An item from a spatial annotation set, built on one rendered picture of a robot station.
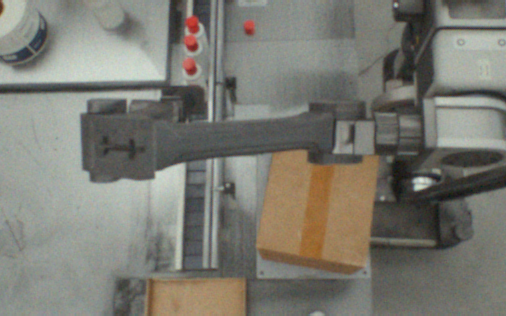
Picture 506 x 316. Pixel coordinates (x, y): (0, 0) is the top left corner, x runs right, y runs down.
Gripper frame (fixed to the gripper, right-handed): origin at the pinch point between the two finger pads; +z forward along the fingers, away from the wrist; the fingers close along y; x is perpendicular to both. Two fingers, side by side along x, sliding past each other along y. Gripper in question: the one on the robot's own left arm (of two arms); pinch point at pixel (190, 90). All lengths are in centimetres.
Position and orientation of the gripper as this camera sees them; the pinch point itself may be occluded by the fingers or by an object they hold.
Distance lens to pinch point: 130.0
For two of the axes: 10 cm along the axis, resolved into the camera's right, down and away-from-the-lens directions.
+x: 0.3, 9.2, 4.0
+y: -10.0, 0.0, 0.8
